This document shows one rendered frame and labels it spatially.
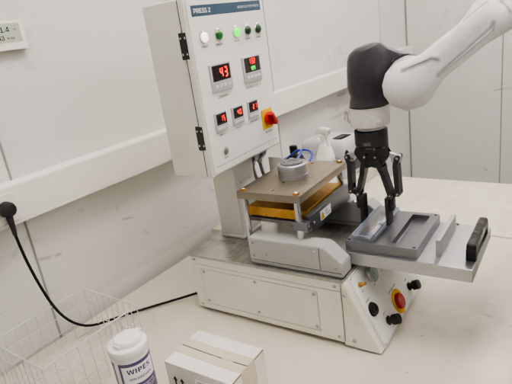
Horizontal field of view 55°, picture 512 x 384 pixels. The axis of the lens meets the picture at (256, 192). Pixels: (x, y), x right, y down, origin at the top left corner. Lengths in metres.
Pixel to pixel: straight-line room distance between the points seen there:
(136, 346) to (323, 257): 0.45
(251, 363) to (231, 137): 0.55
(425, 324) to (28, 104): 1.14
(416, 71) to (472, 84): 2.55
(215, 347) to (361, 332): 0.33
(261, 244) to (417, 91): 0.51
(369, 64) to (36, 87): 0.84
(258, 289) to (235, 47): 0.62
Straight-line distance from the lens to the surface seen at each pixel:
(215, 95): 1.21
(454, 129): 3.63
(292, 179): 1.23
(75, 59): 1.48
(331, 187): 1.31
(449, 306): 1.37
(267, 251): 1.20
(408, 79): 1.00
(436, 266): 1.10
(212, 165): 1.20
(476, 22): 1.03
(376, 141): 1.12
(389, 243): 1.13
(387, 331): 1.23
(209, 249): 1.36
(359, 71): 1.09
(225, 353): 1.11
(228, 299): 1.35
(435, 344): 1.24
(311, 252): 1.13
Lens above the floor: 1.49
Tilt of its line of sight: 19 degrees down
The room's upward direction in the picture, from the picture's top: 8 degrees counter-clockwise
